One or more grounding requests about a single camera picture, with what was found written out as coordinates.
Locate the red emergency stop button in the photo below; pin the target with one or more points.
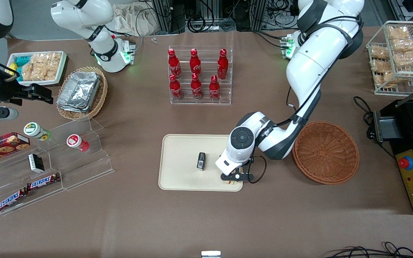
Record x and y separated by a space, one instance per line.
406 163

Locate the cream plastic serving tray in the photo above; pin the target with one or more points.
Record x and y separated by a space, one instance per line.
181 161

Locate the rice cracker snack pack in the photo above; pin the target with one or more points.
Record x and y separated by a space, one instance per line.
407 58
403 44
28 71
41 66
380 66
385 79
378 52
54 64
398 32

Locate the white rectangular snack tray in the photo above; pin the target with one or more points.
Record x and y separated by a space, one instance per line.
34 83

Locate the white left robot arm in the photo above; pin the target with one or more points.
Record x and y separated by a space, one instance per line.
314 61

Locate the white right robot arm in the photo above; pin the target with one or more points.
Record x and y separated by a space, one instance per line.
81 14

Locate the dark left wrist camera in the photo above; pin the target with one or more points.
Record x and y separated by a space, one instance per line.
237 177

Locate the stack of aluminium foil trays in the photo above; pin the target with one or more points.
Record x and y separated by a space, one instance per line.
79 89

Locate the green sunflower lidded cup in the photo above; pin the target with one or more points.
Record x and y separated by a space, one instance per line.
34 129

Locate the small black packaged item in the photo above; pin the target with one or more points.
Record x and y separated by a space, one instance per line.
201 161

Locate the yellow snack packet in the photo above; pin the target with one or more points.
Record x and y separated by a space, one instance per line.
13 68

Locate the small sandwich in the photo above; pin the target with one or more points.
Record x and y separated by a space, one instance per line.
232 182

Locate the clear acrylic bottle rack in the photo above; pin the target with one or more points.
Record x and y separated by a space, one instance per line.
224 96

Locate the brown Snickers chocolate bar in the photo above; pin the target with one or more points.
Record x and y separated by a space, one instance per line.
43 181
12 200

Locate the beige cloth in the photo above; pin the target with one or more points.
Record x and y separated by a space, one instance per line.
131 18

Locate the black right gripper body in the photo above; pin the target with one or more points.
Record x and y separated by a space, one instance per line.
6 91

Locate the oval light wicker basket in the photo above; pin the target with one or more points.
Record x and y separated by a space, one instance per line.
100 93

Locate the black machine with yellow panel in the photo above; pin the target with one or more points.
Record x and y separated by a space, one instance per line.
407 125

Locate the red tartan cookie box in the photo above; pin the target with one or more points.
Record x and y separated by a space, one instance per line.
2 147

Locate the clear acrylic stepped display stand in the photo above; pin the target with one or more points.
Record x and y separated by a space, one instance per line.
84 168

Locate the round brown wicker basket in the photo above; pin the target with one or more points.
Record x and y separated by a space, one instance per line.
324 154

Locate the small black white snack box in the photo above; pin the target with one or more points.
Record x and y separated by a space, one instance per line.
36 163

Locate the red cola bottle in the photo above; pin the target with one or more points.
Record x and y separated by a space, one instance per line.
195 64
174 64
175 89
222 66
214 89
196 89

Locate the teal snack packet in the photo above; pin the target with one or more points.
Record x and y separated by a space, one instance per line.
22 61

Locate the red lidded strawberry cup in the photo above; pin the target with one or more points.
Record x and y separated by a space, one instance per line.
75 141

